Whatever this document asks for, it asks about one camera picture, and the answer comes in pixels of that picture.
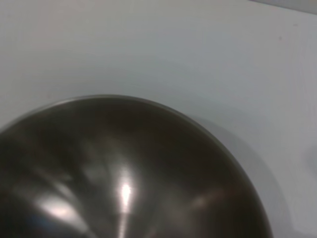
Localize stainless steel mixing bowl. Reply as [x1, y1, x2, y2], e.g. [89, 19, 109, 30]
[0, 94, 274, 238]

